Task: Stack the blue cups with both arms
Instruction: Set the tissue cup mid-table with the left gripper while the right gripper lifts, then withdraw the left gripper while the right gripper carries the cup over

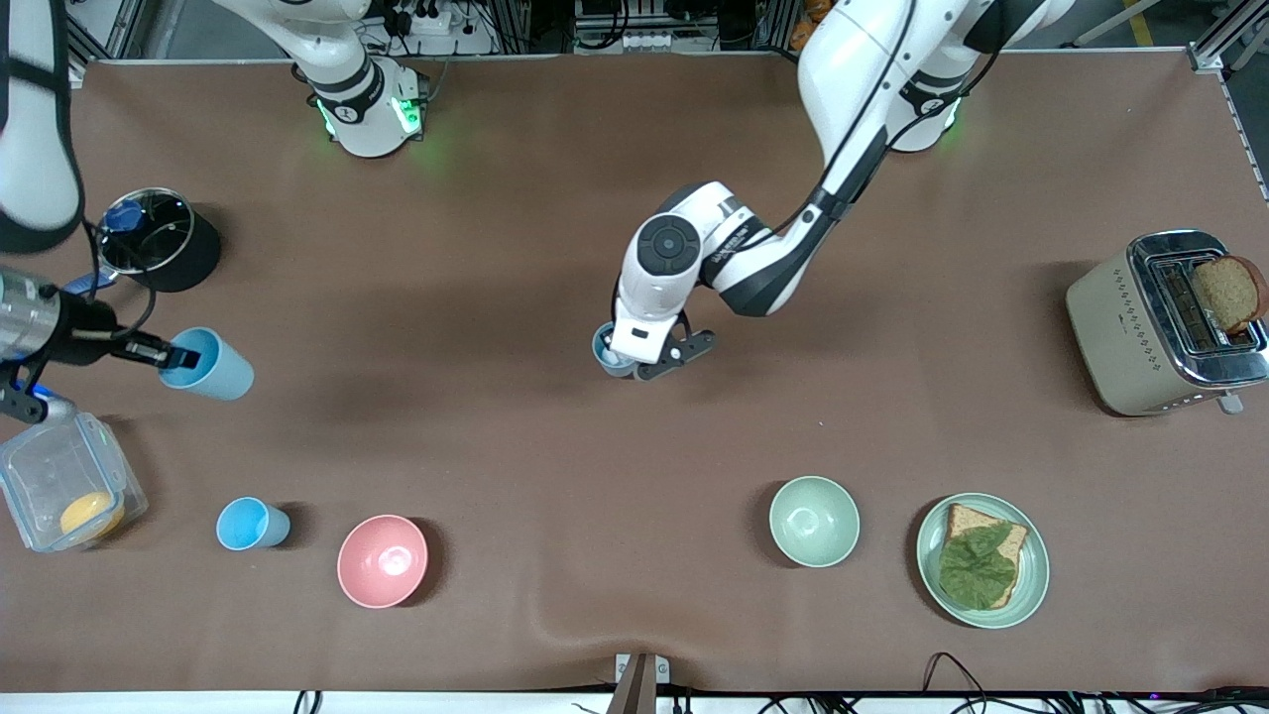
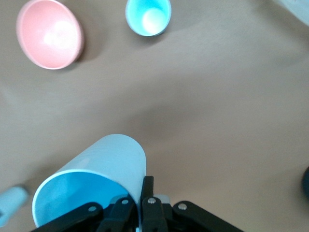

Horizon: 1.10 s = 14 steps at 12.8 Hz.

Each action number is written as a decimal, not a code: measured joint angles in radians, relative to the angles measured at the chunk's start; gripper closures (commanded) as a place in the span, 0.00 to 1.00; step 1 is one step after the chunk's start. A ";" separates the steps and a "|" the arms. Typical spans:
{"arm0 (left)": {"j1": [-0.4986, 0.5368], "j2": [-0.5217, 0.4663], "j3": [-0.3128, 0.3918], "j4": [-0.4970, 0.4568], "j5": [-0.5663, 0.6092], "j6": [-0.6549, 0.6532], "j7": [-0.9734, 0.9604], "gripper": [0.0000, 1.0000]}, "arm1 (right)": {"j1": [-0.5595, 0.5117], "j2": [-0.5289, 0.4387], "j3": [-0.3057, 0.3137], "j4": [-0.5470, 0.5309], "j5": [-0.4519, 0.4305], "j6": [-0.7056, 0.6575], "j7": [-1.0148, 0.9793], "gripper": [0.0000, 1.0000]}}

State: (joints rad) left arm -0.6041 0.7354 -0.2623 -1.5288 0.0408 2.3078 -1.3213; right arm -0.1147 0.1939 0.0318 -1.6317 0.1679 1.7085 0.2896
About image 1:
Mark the brown bread slice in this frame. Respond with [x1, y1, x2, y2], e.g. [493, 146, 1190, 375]
[942, 503, 1030, 609]

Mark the black pot with blue handle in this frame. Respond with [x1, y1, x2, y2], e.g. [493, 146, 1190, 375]
[61, 186, 224, 296]

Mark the beige and chrome toaster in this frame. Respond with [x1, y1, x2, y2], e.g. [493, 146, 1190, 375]
[1066, 230, 1269, 417]

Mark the clear plastic food container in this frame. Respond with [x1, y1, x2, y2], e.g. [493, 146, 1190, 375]
[0, 409, 150, 553]

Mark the glass lid with blue knob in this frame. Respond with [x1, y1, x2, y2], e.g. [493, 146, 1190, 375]
[99, 188, 192, 277]

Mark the dark bread slice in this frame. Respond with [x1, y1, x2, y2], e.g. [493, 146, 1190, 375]
[1193, 255, 1269, 335]

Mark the white power strip with plugs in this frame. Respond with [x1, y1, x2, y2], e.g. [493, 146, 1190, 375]
[382, 0, 459, 37]

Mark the thin black cable loop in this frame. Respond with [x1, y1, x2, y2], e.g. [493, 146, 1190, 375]
[922, 652, 992, 714]

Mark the pink bowl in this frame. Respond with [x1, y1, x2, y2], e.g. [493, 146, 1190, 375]
[337, 514, 429, 609]

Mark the green lettuce leaf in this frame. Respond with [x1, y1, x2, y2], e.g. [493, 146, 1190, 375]
[939, 523, 1019, 606]

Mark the light green bowl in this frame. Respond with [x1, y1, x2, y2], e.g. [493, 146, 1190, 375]
[769, 476, 861, 568]

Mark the orange round food item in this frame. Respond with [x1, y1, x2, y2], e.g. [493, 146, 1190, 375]
[59, 492, 126, 542]

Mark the blue plastic cup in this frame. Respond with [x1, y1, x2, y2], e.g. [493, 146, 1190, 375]
[159, 327, 255, 402]
[592, 320, 640, 380]
[216, 496, 291, 551]

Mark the aluminium frame profile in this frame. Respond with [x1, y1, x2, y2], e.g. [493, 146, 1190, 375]
[1185, 0, 1269, 199]
[59, 0, 150, 90]

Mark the brown tablecloth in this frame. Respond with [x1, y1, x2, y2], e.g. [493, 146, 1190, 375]
[0, 50, 1269, 695]

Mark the light green plate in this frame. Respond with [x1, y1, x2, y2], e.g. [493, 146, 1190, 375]
[916, 493, 1050, 630]

